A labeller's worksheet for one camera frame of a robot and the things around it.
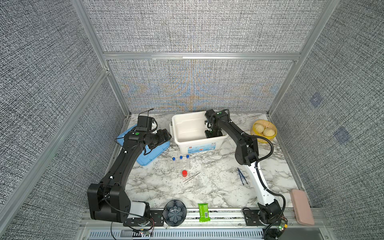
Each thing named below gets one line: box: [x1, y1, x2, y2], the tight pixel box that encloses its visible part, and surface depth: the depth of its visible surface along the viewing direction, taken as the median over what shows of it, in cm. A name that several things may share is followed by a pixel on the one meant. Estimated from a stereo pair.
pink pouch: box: [290, 189, 315, 226], surface depth 76 cm
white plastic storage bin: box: [170, 111, 229, 155], surface depth 96 cm
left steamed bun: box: [255, 123, 265, 133], surface depth 105 cm
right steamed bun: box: [263, 128, 276, 137], surface depth 103 cm
